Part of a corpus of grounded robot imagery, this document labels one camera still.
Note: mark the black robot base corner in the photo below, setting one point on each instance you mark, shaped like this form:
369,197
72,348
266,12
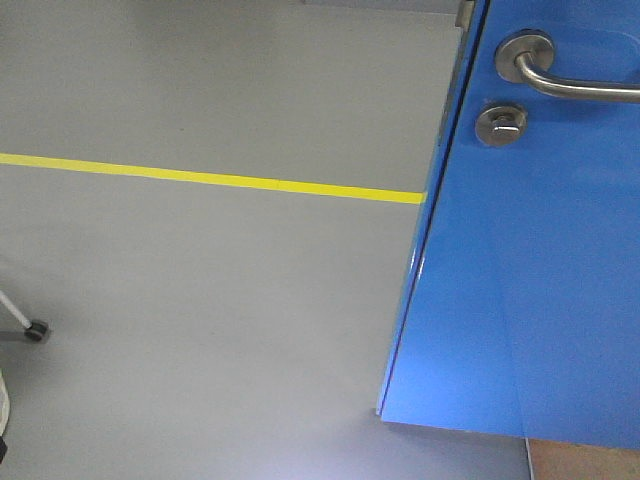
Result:
3,449

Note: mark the blue door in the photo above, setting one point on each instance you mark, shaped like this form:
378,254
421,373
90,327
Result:
520,314

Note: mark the steel thumb-turn lock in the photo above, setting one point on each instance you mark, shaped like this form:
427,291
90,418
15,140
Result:
501,125

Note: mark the white office chair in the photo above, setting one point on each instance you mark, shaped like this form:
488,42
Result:
34,330

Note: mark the plywood platform base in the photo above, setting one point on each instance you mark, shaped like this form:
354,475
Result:
558,460

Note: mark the white sneaker near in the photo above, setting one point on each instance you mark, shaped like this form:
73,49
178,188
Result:
5,405

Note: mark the steel door lever handle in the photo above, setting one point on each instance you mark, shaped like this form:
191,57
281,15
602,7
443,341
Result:
525,58

